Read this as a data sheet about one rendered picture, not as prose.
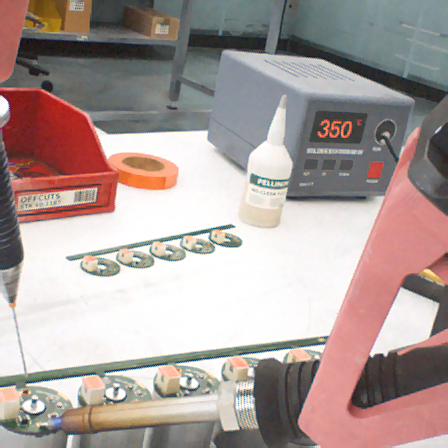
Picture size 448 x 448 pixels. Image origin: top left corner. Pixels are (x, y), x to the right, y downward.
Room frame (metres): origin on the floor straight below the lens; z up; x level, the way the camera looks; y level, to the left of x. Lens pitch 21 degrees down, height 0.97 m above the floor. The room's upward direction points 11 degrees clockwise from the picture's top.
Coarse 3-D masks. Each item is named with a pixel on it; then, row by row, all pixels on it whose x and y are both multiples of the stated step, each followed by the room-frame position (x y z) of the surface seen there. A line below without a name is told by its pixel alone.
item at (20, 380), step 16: (320, 336) 0.31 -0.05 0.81; (192, 352) 0.28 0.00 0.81; (208, 352) 0.28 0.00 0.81; (224, 352) 0.28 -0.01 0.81; (240, 352) 0.29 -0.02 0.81; (256, 352) 0.29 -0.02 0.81; (64, 368) 0.25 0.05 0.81; (80, 368) 0.25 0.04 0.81; (96, 368) 0.26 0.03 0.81; (112, 368) 0.26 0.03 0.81; (128, 368) 0.26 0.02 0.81; (144, 368) 0.26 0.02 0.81; (0, 384) 0.24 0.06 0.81; (16, 384) 0.24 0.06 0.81
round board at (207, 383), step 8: (184, 368) 0.27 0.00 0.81; (192, 368) 0.27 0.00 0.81; (200, 368) 0.27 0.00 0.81; (184, 376) 0.26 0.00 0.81; (200, 376) 0.26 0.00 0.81; (208, 376) 0.26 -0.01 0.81; (200, 384) 0.26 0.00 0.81; (208, 384) 0.26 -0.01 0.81; (216, 384) 0.26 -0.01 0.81; (160, 392) 0.25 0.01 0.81; (184, 392) 0.25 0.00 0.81; (192, 392) 0.25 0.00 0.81; (200, 392) 0.25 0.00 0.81; (208, 392) 0.25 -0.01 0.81; (216, 392) 0.26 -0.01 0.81
